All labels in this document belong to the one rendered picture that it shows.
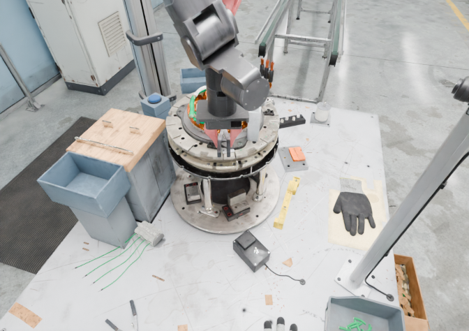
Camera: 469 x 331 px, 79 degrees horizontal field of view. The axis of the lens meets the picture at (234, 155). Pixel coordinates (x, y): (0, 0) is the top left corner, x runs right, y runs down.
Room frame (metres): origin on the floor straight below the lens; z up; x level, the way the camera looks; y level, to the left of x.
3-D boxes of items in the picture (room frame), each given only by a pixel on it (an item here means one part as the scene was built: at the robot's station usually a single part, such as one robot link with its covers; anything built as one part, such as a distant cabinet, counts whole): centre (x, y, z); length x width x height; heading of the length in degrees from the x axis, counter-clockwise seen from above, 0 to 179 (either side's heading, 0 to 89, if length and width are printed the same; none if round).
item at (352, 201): (0.56, -0.40, 0.79); 0.24 x 0.13 x 0.02; 164
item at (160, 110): (0.82, 0.27, 0.91); 0.07 x 0.07 x 0.25; 54
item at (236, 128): (0.46, 0.02, 1.20); 0.07 x 0.07 x 0.09; 2
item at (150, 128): (0.61, 0.33, 1.05); 0.20 x 0.19 x 0.02; 161
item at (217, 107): (0.46, 0.02, 1.27); 0.10 x 0.07 x 0.07; 92
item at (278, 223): (0.58, -0.18, 0.80); 0.22 x 0.04 x 0.03; 157
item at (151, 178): (0.61, 0.33, 0.91); 0.19 x 0.19 x 0.26; 71
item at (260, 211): (0.64, 0.03, 0.80); 0.39 x 0.39 x 0.01
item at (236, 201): (0.53, -0.01, 0.85); 0.06 x 0.04 x 0.05; 118
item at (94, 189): (0.46, 0.38, 0.92); 0.17 x 0.11 x 0.28; 71
